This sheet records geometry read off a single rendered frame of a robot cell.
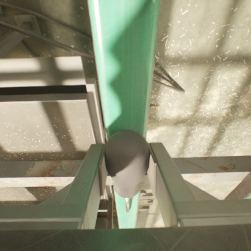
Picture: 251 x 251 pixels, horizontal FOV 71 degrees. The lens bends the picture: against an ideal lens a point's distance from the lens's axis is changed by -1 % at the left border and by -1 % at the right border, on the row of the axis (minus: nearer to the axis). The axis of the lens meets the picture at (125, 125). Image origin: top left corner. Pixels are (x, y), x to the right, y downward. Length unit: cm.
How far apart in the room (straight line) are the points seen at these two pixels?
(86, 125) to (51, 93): 13
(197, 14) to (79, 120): 78
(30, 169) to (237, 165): 35
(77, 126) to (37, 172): 26
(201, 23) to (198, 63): 22
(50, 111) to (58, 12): 61
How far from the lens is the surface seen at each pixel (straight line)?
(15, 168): 36
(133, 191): 18
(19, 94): 57
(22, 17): 110
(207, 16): 108
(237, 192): 40
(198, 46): 112
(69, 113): 52
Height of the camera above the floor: 96
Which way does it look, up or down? 44 degrees down
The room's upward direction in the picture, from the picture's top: 178 degrees clockwise
